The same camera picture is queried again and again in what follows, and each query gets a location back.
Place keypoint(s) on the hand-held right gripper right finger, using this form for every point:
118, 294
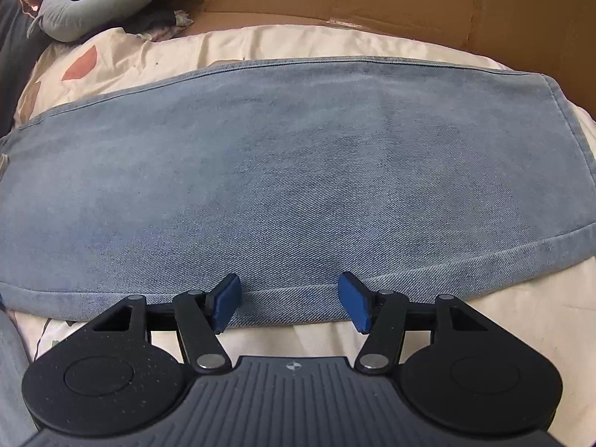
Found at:
354, 305

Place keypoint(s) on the light blue denim pants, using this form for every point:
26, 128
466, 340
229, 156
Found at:
279, 172

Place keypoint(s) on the person's grey trouser leg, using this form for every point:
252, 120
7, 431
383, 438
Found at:
9, 372

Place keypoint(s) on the grey neck pillow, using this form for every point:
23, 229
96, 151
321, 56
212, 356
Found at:
93, 4

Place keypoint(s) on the cream bear print blanket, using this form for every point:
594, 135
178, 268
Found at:
526, 326

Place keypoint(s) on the dark clothes heap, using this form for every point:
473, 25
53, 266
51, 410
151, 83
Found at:
153, 21

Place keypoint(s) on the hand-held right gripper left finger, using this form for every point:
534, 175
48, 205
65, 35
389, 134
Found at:
227, 305

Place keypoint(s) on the dark grey pillow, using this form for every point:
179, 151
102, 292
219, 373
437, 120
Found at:
14, 46

